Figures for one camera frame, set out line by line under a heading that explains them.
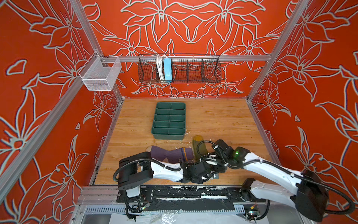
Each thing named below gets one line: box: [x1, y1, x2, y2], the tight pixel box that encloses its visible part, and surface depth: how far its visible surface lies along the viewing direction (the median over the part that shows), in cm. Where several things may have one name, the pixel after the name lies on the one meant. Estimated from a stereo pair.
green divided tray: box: [151, 101, 186, 140], surface depth 102 cm
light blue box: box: [163, 57, 173, 81], surface depth 92 cm
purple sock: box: [150, 145, 194, 164], surface depth 90 cm
